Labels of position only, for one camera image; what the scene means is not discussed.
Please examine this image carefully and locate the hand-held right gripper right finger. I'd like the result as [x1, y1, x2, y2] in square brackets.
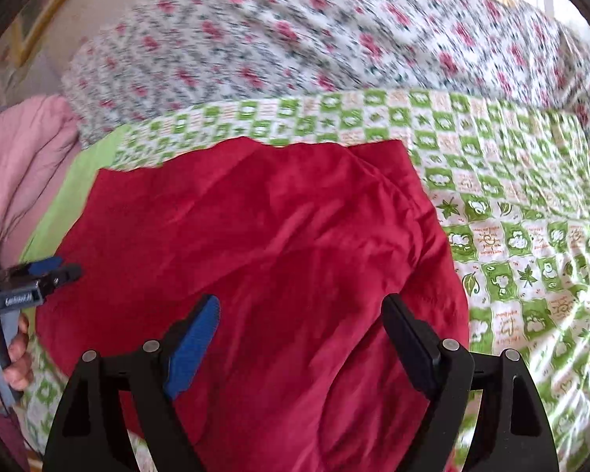
[381, 293, 561, 472]

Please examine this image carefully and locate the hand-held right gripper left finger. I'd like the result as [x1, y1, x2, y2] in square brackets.
[42, 294, 221, 472]

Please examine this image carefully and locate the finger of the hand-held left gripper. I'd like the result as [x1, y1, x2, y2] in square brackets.
[27, 256, 65, 277]
[38, 264, 83, 297]

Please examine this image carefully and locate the red puffer jacket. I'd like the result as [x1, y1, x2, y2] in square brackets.
[35, 136, 470, 472]

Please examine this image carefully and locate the person's left forearm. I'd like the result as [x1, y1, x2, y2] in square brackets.
[0, 397, 29, 469]

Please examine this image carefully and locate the person's left hand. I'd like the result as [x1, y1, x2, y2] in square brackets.
[0, 313, 34, 406]

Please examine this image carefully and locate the pink quilt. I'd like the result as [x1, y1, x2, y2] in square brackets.
[0, 96, 84, 256]

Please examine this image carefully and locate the green checkered bedsheet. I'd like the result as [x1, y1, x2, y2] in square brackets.
[17, 89, 590, 472]

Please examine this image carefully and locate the floral white quilt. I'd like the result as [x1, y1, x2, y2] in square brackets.
[61, 0, 590, 168]

